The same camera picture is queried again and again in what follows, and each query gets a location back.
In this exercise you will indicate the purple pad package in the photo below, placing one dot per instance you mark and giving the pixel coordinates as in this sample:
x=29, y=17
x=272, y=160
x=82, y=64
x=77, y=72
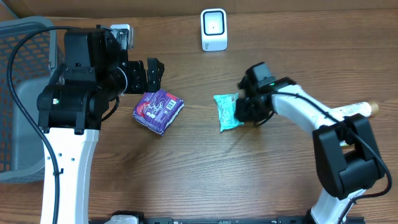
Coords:
x=157, y=110

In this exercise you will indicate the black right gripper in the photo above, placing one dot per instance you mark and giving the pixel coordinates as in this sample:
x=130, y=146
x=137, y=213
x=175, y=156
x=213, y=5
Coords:
x=243, y=114

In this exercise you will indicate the teal wipes packet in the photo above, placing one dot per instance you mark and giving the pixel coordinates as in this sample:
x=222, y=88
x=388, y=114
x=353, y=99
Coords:
x=226, y=105

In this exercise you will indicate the white tube gold cap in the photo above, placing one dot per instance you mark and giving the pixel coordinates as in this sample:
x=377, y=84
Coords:
x=357, y=109

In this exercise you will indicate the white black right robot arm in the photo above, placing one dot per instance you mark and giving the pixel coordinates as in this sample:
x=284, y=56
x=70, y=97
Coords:
x=348, y=162

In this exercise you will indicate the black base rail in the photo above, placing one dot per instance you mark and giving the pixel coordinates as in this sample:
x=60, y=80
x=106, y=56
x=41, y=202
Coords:
x=168, y=220

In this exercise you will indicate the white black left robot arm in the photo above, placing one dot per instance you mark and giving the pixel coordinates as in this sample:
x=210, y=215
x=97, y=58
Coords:
x=96, y=72

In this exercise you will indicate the white barcode scanner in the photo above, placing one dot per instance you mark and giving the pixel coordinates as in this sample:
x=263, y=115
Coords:
x=214, y=33

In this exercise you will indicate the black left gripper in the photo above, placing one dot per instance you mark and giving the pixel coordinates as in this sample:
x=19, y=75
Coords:
x=137, y=78

